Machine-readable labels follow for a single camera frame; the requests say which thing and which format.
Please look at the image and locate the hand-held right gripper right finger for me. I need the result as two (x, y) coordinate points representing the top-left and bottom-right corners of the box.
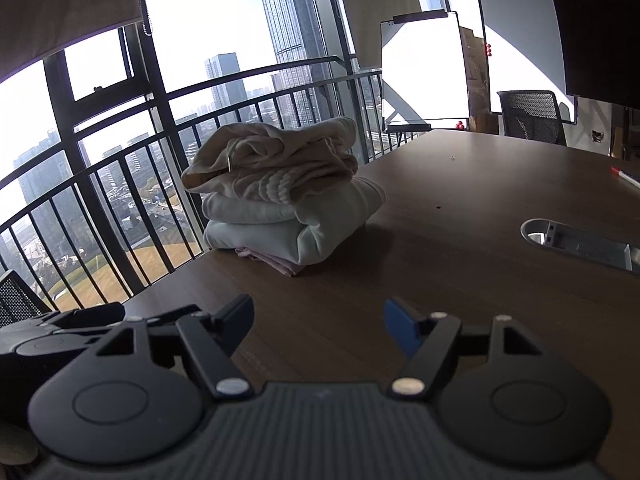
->
(384, 297), (543, 401)

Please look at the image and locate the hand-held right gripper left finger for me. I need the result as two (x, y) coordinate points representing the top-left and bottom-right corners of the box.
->
(95, 294), (255, 401)

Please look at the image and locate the pink folded garment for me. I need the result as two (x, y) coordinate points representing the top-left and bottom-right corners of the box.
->
(235, 246), (306, 277)

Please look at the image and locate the white folded garment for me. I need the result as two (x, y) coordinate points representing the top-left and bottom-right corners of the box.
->
(202, 177), (387, 265)

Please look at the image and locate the black balcony railing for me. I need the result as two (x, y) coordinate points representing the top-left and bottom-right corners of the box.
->
(0, 55), (386, 311)

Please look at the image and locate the stack of cardboard boxes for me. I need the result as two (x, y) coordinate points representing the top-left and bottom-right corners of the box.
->
(460, 27), (506, 136)

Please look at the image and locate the flip chart easel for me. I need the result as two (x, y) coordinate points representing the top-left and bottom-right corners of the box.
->
(380, 10), (473, 133)

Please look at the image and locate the red-capped whiteboard marker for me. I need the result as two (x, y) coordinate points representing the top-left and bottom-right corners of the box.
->
(610, 166), (640, 188)

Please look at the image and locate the tall glass skyscraper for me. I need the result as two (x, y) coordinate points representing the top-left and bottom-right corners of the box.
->
(252, 0), (346, 126)

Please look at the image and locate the large black-framed whiteboard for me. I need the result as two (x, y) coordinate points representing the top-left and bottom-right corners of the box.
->
(475, 0), (581, 126)

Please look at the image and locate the beige roller blind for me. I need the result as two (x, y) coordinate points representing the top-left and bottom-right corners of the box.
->
(0, 0), (143, 78)
(332, 0), (426, 68)

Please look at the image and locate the black flat monitor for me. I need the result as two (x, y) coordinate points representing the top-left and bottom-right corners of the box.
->
(544, 0), (640, 106)

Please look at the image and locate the grey table cable box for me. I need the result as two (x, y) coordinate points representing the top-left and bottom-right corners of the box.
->
(520, 218), (640, 275)

